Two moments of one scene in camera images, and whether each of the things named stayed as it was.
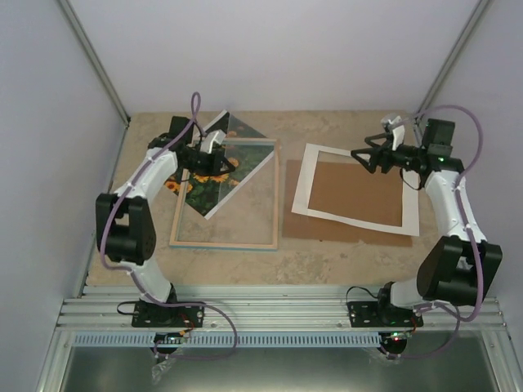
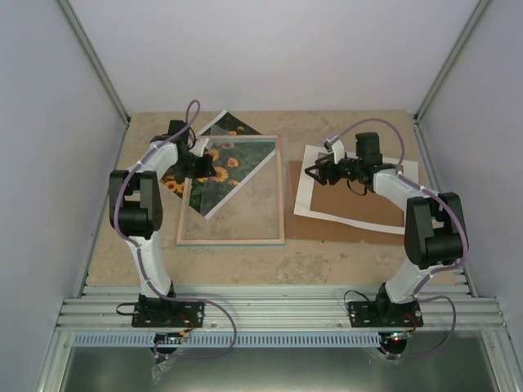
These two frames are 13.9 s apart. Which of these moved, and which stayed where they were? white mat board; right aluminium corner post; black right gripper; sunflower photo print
Moved: black right gripper
Stayed: white mat board; sunflower photo print; right aluminium corner post
